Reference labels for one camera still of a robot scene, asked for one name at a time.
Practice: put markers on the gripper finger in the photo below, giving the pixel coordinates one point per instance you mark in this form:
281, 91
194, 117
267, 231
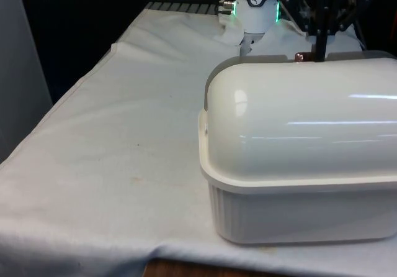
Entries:
297, 7
350, 13

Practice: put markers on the cream box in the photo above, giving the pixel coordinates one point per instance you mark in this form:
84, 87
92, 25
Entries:
294, 215

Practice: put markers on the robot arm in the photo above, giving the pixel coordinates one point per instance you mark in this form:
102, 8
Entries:
257, 13

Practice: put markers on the rounded box lid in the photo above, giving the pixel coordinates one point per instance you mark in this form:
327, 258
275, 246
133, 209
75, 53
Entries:
294, 118

